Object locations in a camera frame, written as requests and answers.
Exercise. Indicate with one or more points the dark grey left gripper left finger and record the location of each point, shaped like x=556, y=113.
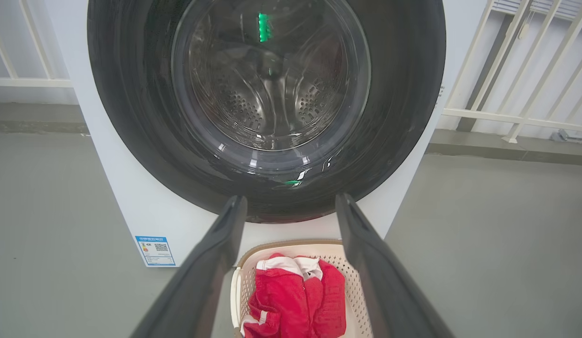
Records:
x=201, y=286

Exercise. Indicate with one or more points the white window blind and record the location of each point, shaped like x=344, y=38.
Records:
x=554, y=7

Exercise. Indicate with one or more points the black round glass washer door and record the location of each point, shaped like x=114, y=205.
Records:
x=131, y=94

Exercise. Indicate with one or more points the blue energy label sticker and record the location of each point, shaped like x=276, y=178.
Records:
x=155, y=251

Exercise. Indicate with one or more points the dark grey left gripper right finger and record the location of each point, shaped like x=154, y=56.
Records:
x=384, y=291

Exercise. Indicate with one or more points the steel perforated washer drum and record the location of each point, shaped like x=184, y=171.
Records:
x=267, y=94

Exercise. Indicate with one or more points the cream perforated laundry basket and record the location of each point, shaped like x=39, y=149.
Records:
x=352, y=281

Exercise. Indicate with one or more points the small grey floor bracket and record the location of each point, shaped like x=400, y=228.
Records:
x=565, y=136

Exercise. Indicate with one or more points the white washing machine body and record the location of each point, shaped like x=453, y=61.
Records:
x=131, y=197

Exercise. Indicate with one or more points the red and white garment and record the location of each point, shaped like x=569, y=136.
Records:
x=290, y=300

